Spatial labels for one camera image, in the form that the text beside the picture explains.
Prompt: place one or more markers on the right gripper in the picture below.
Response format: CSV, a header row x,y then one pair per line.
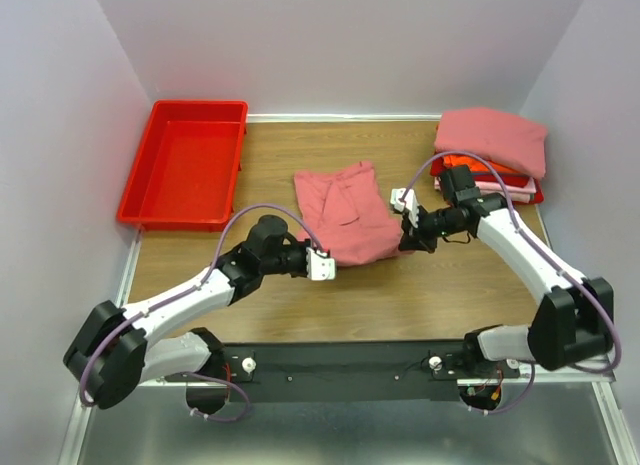
x,y
415,238

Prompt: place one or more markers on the pink t-shirt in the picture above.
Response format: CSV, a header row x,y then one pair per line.
x,y
347,213

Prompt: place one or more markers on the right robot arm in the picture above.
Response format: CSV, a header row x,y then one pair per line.
x,y
574,319

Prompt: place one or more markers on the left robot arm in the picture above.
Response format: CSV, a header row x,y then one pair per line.
x,y
111,350

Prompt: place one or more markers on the folded pink shirt on stack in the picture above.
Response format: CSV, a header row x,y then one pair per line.
x,y
501,137

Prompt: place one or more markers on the folded red shirt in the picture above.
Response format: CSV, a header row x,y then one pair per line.
x,y
530,193
438,167

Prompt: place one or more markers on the folded orange shirt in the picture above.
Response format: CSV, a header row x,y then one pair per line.
x,y
476,166

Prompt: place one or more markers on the folded light pink shirt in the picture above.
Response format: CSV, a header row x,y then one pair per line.
x,y
489,187

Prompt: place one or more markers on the folded bottom red shirt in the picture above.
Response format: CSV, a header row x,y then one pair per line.
x,y
530,193

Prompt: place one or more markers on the red plastic bin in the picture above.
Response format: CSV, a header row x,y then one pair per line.
x,y
185,170

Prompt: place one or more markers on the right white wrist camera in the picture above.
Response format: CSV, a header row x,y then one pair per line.
x,y
404,201

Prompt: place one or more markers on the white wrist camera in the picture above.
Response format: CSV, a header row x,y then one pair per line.
x,y
320,266
404,201

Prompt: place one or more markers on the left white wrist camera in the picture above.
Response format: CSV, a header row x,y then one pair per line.
x,y
320,266

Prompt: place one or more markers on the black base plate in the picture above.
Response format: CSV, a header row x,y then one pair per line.
x,y
351,371

